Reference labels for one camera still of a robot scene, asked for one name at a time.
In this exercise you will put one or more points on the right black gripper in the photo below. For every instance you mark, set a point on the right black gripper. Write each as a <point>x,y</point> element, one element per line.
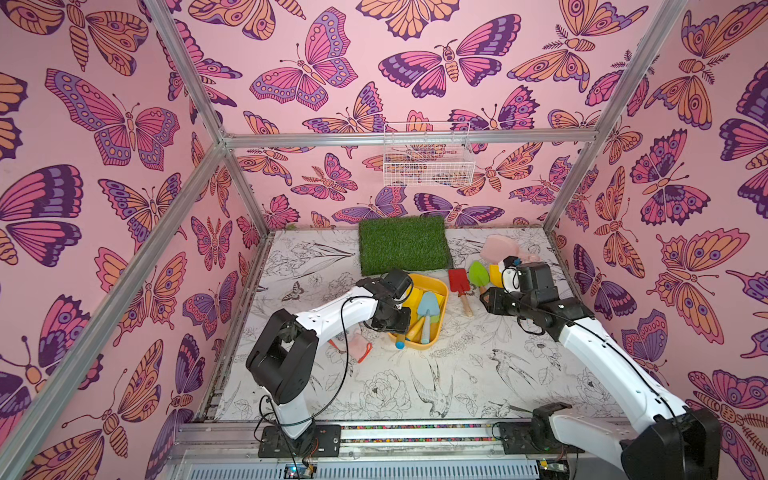
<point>496,300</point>

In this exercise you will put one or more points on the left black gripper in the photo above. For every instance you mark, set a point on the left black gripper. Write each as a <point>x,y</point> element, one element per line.
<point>404,324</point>

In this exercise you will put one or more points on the yellow plastic storage box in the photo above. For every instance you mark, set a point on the yellow plastic storage box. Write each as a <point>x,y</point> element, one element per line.
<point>437,286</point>

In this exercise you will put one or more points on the blue trowel white handle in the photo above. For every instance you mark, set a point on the blue trowel white handle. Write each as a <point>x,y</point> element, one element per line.
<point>428,310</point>

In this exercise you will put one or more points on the green trowel wooden handle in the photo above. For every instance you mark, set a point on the green trowel wooden handle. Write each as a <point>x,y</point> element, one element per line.
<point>479,276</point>

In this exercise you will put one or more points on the red shovel wooden handle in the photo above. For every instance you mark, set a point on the red shovel wooden handle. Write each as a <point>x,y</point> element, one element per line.
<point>459,284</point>

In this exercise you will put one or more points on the yellow plastic shovel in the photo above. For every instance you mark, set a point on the yellow plastic shovel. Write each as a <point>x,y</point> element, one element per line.
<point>411,303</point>

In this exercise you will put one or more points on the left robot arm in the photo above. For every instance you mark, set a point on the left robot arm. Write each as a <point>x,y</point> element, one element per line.
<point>283,357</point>

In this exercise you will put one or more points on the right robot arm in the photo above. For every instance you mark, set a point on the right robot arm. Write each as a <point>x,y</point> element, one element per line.
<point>667,438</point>

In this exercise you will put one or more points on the artificial grass mat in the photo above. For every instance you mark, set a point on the artificial grass mat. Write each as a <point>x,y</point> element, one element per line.
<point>412,244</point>

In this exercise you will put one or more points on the pink plastic dustpan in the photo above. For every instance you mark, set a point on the pink plastic dustpan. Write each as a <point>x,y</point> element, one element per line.
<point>498,247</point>

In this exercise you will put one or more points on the red white garden glove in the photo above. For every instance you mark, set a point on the red white garden glove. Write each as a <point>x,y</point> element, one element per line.
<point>355,348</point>

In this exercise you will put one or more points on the white wire basket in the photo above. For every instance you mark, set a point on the white wire basket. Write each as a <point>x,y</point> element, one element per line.
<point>427,158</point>

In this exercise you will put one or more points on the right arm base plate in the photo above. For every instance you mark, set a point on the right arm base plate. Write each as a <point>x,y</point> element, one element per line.
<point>534,436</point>

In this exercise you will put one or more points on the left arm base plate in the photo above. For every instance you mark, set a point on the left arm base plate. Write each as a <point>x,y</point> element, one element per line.
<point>318,441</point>

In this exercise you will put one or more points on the aluminium frame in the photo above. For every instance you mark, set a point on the aluminium frame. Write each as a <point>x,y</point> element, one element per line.
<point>56,237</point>

